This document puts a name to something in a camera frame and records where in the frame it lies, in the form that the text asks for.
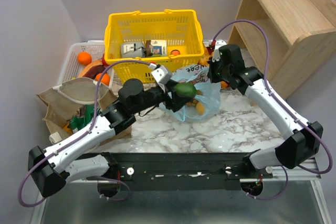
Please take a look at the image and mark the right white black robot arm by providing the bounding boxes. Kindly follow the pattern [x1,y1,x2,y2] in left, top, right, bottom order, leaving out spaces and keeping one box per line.
[208,45,323,171]

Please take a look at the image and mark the longan bunch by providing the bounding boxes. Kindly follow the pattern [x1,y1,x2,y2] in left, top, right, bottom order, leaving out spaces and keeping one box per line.
[186,90,203,106]

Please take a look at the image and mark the golden bread roll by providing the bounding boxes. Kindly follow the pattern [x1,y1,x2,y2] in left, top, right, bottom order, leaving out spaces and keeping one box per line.
[195,102,205,115]

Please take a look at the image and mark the red apple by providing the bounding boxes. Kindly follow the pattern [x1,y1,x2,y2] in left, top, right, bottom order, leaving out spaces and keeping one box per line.
[101,54,109,66]

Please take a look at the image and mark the green mango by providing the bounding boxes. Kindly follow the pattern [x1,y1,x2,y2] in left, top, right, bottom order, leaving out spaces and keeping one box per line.
[174,82,197,98]

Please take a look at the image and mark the orange yellow snack bag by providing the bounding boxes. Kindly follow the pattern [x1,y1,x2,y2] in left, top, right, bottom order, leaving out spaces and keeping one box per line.
[63,124,73,135]

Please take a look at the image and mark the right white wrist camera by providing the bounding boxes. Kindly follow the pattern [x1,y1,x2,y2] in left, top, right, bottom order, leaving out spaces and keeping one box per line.
[211,39,227,62]

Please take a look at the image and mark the white perforated plastic tray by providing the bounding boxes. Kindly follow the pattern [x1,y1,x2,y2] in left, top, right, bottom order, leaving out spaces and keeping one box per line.
[57,40,105,84]

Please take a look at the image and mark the brown jute tote bag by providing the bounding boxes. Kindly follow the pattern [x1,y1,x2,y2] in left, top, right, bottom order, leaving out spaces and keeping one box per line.
[36,77,132,146]

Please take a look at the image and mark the grey white box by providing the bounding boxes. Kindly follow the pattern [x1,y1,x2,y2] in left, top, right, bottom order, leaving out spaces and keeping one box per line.
[120,41,145,58]

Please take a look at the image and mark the orange fruit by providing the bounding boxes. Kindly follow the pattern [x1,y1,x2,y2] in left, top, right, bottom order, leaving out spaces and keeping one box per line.
[77,51,92,66]

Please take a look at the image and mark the dark purple fruit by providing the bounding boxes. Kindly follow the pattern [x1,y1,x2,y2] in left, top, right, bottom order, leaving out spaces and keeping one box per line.
[83,65,106,79]

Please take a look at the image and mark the small orange tangerine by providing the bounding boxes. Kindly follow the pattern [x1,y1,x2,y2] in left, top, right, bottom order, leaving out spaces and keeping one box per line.
[95,73,110,86]

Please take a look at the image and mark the blue cartoon plastic bag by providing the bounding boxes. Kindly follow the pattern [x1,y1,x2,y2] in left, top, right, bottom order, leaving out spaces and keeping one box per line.
[159,64,221,122]

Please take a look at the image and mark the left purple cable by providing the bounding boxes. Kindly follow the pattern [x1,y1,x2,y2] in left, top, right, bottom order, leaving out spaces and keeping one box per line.
[17,60,158,207]

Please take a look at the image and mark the yellow plastic shopping basket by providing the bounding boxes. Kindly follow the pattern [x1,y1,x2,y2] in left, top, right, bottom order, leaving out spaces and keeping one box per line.
[104,9,204,83]

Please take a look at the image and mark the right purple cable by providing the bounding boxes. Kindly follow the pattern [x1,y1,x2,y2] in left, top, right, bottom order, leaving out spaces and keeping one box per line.
[212,19,332,200]

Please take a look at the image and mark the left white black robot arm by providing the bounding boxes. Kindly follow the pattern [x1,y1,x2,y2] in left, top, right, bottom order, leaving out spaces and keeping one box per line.
[28,79,197,198]

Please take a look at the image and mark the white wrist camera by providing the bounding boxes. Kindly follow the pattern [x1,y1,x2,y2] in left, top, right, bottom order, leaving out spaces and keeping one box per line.
[149,62,172,85]
[211,39,227,62]

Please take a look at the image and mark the purple cable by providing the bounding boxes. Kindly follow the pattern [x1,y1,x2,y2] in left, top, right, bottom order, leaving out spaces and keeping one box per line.
[17,60,158,207]
[212,19,332,200]

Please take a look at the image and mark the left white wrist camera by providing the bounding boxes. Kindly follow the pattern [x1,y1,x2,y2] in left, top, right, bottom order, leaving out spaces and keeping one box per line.
[149,62,172,85]

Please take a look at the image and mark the orange pastry bread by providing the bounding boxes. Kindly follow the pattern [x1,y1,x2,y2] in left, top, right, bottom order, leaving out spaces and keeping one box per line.
[197,47,213,66]

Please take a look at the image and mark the green snack bag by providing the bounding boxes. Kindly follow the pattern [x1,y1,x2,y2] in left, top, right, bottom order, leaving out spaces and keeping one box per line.
[69,104,94,133]

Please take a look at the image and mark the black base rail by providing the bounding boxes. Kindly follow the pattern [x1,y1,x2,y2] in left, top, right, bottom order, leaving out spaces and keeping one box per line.
[83,152,276,193]

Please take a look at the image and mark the wooden shelf unit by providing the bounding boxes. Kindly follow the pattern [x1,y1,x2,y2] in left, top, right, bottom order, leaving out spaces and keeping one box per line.
[228,0,335,98]

